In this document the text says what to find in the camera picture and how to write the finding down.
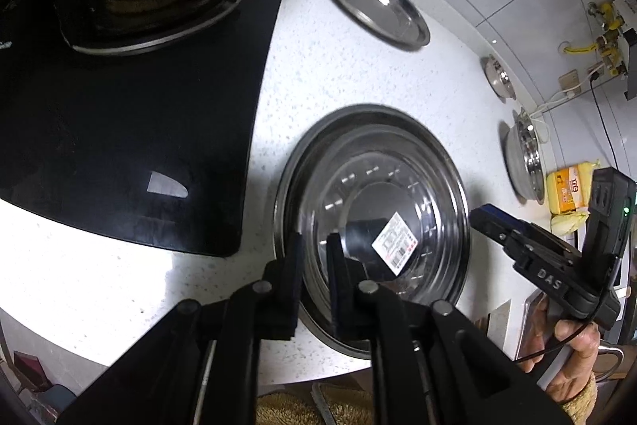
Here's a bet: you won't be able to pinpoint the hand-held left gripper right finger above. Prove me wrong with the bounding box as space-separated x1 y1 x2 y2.
326 231 573 425

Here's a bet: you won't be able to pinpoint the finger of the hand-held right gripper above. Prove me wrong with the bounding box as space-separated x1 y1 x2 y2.
470 203 535 257

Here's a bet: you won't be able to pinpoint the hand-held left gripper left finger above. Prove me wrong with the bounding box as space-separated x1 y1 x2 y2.
57 233 307 425

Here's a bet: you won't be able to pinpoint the large steel bowl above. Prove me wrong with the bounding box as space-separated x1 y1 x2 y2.
502 108 548 205

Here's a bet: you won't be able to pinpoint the small steel bowl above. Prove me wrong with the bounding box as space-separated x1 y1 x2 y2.
481 54 516 100

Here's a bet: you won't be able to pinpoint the small steel plate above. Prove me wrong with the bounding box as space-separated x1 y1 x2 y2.
323 0 431 52

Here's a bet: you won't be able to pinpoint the person's right forearm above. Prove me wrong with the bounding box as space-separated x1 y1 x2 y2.
560 378 599 425

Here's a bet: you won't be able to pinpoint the person's right hand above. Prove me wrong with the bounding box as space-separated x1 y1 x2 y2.
520 296 600 406

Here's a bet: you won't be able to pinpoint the pale crumpled wrapper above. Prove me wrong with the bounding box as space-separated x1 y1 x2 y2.
550 212 581 237

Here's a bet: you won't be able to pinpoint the yellow packet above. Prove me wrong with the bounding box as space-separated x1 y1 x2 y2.
546 160 603 214

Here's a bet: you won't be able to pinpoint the woven floor mat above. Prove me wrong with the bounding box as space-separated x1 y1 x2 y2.
256 382 379 425

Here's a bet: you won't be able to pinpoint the gas pipe valves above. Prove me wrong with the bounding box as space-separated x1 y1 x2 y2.
587 0 630 80

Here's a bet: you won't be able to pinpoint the black glass gas stove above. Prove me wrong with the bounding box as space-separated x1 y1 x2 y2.
0 0 295 257

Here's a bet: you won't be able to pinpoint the dark red box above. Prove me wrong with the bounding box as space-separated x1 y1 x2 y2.
12 350 51 391

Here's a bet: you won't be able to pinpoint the gas stove burner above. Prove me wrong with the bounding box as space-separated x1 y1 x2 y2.
60 0 250 56

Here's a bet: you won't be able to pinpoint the black power cable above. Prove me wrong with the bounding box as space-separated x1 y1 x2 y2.
588 74 620 172

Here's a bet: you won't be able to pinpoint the beige wall socket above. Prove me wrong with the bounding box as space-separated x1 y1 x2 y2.
560 71 583 97

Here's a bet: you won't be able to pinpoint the white wall appliance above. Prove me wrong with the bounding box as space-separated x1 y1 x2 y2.
614 0 637 100

